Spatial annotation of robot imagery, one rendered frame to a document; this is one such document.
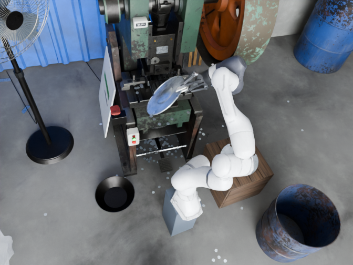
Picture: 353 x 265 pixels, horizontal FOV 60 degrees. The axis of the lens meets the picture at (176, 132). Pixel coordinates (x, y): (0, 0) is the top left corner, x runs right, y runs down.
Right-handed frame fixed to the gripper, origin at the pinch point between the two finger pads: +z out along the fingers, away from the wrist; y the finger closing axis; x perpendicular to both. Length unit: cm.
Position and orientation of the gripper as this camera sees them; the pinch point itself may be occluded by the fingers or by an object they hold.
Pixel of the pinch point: (182, 88)
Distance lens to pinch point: 170.9
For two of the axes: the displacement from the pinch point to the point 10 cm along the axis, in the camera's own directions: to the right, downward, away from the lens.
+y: -6.3, -5.7, -5.3
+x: -2.2, 7.8, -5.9
